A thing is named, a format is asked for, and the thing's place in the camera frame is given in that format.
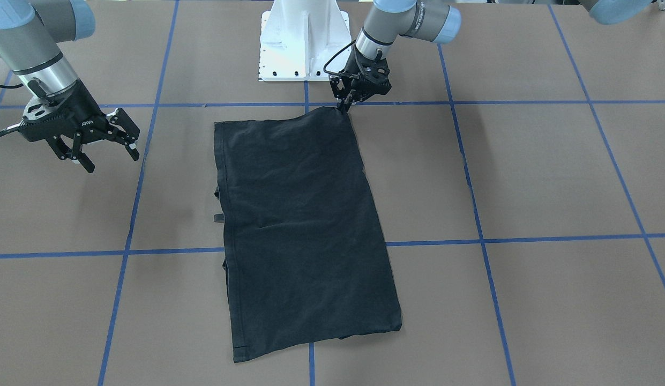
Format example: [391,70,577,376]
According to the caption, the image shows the black graphic t-shirt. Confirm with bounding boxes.
[214,107,402,362]

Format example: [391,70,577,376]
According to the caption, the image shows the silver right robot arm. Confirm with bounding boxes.
[0,1,140,173]

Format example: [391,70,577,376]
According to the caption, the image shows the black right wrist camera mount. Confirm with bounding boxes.
[18,97,70,142]

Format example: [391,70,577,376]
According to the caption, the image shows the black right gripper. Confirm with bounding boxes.
[48,80,140,173]

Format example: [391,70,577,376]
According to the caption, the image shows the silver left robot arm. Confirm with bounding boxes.
[325,1,462,113]

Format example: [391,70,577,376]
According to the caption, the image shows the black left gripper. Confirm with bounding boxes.
[337,46,374,113]

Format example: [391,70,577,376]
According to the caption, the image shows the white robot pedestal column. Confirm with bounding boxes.
[258,1,352,81]

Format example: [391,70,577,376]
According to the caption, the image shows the black braided camera cable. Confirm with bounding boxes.
[323,40,357,81]
[0,122,25,143]

